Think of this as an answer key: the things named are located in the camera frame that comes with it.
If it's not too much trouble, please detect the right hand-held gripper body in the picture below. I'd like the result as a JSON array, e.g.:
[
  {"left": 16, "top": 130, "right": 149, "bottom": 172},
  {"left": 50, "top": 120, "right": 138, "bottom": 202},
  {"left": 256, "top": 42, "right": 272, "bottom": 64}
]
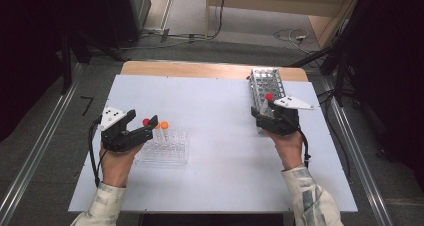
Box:
[{"left": 254, "top": 95, "right": 315, "bottom": 137}]

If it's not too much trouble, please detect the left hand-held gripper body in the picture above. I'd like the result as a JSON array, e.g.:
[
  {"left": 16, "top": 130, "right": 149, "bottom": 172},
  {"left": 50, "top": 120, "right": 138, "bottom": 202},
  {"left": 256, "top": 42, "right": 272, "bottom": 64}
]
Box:
[{"left": 99, "top": 106, "right": 155, "bottom": 153}]

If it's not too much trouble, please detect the metal test tube rack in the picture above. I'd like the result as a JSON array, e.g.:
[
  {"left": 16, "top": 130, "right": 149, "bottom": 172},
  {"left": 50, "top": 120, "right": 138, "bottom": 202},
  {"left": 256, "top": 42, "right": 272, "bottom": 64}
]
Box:
[{"left": 248, "top": 67, "right": 295, "bottom": 136}]

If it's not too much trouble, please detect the clear plastic tube rack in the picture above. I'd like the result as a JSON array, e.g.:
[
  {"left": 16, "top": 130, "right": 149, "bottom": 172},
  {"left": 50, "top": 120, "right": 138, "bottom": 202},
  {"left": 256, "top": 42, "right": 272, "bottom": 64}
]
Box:
[{"left": 134, "top": 127, "right": 191, "bottom": 167}]

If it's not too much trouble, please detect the person's left hand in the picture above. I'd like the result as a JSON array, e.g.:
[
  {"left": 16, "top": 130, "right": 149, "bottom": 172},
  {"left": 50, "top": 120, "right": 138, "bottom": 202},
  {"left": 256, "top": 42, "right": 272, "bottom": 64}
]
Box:
[{"left": 99, "top": 141, "right": 145, "bottom": 188}]

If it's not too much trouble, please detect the person's right hand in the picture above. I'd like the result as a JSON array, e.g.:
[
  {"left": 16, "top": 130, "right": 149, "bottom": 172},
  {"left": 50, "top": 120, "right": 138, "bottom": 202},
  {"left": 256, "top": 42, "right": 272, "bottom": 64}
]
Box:
[{"left": 265, "top": 128, "right": 304, "bottom": 171}]

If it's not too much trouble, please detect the white table cover board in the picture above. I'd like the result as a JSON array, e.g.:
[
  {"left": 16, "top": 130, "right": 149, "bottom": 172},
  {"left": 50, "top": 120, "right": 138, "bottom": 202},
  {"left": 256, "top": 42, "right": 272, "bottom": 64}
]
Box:
[{"left": 67, "top": 73, "right": 359, "bottom": 214}]

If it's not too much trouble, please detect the black metal stand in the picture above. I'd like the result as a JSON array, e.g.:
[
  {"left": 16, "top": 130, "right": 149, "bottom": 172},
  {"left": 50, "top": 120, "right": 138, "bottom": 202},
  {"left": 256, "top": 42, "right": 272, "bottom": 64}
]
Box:
[
  {"left": 289, "top": 35, "right": 355, "bottom": 108},
  {"left": 59, "top": 28, "right": 128, "bottom": 96}
]

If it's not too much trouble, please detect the black cabinet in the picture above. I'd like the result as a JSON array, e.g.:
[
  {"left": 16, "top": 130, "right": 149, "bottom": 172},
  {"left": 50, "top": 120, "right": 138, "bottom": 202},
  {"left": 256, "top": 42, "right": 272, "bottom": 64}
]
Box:
[{"left": 101, "top": 0, "right": 153, "bottom": 50}]

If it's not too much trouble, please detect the dark curtain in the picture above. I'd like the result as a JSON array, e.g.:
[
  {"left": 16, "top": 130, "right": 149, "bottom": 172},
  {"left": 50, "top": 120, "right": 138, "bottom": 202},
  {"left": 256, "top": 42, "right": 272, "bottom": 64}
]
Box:
[
  {"left": 346, "top": 0, "right": 424, "bottom": 190},
  {"left": 0, "top": 0, "right": 105, "bottom": 144}
]

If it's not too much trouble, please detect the left hand-held gripper cable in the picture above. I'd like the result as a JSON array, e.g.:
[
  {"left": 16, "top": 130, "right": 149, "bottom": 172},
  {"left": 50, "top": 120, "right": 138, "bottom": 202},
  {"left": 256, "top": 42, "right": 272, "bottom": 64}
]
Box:
[{"left": 87, "top": 116, "right": 105, "bottom": 188}]

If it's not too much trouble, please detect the hand-held gripper cable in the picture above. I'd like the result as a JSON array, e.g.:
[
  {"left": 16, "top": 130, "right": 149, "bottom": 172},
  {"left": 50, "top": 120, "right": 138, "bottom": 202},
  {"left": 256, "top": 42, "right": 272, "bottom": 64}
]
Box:
[
  {"left": 297, "top": 126, "right": 312, "bottom": 169},
  {"left": 87, "top": 116, "right": 105, "bottom": 188}
]

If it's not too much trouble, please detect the right hand-held gripper cable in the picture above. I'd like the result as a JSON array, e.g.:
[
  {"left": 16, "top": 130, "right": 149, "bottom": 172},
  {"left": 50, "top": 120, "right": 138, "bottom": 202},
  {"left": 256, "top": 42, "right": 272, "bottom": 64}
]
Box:
[{"left": 297, "top": 126, "right": 312, "bottom": 169}]

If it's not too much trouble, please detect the white coiled cable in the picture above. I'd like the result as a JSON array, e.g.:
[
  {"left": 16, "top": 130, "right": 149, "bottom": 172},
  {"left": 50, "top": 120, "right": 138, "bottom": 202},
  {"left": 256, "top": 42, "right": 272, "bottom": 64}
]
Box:
[{"left": 273, "top": 28, "right": 313, "bottom": 48}]

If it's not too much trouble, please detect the aluminium floor rail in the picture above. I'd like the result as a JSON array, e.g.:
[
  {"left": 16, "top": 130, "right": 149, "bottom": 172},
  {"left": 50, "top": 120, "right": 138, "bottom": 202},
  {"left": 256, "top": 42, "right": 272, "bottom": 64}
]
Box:
[
  {"left": 319, "top": 75, "right": 395, "bottom": 226},
  {"left": 0, "top": 63, "right": 84, "bottom": 226}
]

